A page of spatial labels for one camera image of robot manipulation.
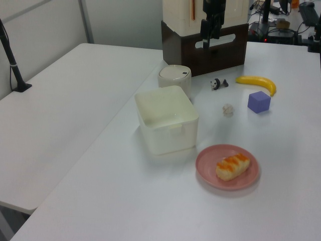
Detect white open plastic box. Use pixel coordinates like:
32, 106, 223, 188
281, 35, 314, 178
134, 85, 200, 156

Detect black monitor stand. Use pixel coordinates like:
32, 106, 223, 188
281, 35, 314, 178
250, 0, 276, 32

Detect pink round plate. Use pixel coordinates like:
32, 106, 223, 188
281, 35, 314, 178
195, 144, 261, 191

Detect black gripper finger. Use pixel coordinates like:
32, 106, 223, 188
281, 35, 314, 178
200, 18, 211, 50
211, 14, 222, 40

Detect black keyboard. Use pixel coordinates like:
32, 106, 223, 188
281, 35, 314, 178
298, 2, 321, 26

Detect small white lidded bin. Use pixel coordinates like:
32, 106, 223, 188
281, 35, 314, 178
157, 64, 193, 101

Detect dark robot gripper body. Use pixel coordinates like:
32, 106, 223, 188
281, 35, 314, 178
202, 0, 226, 20

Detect orange glazed bread roll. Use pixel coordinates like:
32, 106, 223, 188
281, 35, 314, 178
216, 152, 251, 181

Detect black camera stand pole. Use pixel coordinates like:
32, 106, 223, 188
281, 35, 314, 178
0, 19, 33, 93

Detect black white panda figurine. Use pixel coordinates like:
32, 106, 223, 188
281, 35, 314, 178
210, 77, 229, 91

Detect cream white oven appliance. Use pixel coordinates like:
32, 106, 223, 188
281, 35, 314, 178
162, 0, 250, 36

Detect purple cube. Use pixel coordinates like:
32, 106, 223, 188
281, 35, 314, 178
247, 91, 272, 114

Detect black clamp mount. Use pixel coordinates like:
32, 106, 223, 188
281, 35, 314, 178
306, 20, 321, 53

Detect black electronic device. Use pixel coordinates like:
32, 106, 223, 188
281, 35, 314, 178
265, 28, 297, 45

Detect crumpled white paper ball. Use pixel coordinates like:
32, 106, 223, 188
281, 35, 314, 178
222, 102, 234, 116

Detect yellow banana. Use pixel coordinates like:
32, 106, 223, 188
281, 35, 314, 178
235, 75, 277, 97

